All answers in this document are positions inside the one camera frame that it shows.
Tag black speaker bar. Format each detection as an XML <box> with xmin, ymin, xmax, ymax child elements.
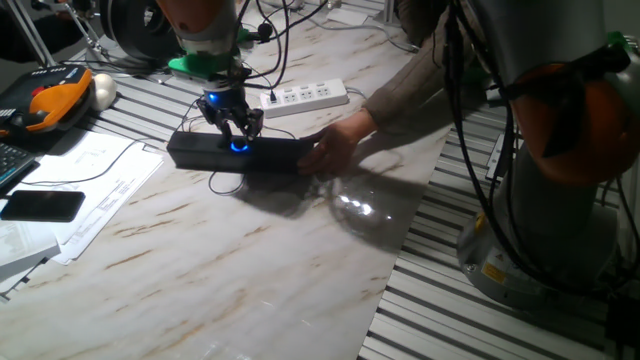
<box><xmin>166</xmin><ymin>130</ymin><xmax>317</xmax><ymax>176</ymax></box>

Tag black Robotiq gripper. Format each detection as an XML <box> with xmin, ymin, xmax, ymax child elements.
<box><xmin>196</xmin><ymin>84</ymin><xmax>265</xmax><ymax>148</ymax></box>

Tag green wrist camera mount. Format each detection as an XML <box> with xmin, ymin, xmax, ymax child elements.
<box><xmin>167</xmin><ymin>49</ymin><xmax>247</xmax><ymax>82</ymax></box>

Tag marble pattern table sheet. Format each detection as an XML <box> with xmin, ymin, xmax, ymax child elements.
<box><xmin>0</xmin><ymin>0</ymin><xmax>454</xmax><ymax>360</ymax></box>

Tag brown sleeved left forearm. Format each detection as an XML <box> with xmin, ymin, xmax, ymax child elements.
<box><xmin>362</xmin><ymin>0</ymin><xmax>482</xmax><ymax>137</ymax></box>

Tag white computer mouse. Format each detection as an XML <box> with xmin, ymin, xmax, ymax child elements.
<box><xmin>90</xmin><ymin>73</ymin><xmax>118</xmax><ymax>112</ymax></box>

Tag black smartphone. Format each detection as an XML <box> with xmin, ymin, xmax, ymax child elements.
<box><xmin>0</xmin><ymin>189</ymin><xmax>87</xmax><ymax>224</ymax></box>

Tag grey booklet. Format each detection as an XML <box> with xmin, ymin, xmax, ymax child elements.
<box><xmin>0</xmin><ymin>219</ymin><xmax>62</xmax><ymax>282</ymax></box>

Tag long grey cable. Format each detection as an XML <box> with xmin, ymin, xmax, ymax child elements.
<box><xmin>299</xmin><ymin>17</ymin><xmax>420</xmax><ymax>54</ymax></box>

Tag white printed paper sheets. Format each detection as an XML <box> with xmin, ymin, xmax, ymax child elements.
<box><xmin>0</xmin><ymin>132</ymin><xmax>164</xmax><ymax>266</ymax></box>

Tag black keyboard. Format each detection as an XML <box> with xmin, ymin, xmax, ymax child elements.
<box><xmin>0</xmin><ymin>142</ymin><xmax>39</xmax><ymax>192</ymax></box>

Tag orange black teach pendant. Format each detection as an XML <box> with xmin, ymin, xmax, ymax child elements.
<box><xmin>0</xmin><ymin>64</ymin><xmax>95</xmax><ymax>139</ymax></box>

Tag person left hand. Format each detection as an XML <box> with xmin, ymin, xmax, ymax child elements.
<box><xmin>298</xmin><ymin>108</ymin><xmax>379</xmax><ymax>177</ymax></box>

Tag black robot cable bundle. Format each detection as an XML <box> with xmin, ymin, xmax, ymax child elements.
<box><xmin>234</xmin><ymin>0</ymin><xmax>640</xmax><ymax>301</ymax></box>

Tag white power strip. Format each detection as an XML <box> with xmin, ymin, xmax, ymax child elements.
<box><xmin>258</xmin><ymin>77</ymin><xmax>350</xmax><ymax>120</ymax></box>

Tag thin black USB cable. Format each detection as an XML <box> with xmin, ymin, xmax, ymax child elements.
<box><xmin>177</xmin><ymin>88</ymin><xmax>297</xmax><ymax>197</ymax></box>

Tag thin black audio cable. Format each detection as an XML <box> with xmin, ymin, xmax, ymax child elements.
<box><xmin>21</xmin><ymin>138</ymin><xmax>169</xmax><ymax>187</ymax></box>

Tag small white paper sheet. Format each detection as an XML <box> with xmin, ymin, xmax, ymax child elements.
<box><xmin>326</xmin><ymin>6</ymin><xmax>370</xmax><ymax>27</ymax></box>

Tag black filament spool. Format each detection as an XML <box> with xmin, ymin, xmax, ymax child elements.
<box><xmin>97</xmin><ymin>0</ymin><xmax>184</xmax><ymax>64</ymax></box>

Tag upright aluminium profile post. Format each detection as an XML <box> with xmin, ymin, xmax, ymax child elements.
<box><xmin>4</xmin><ymin>0</ymin><xmax>57</xmax><ymax>67</ymax></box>

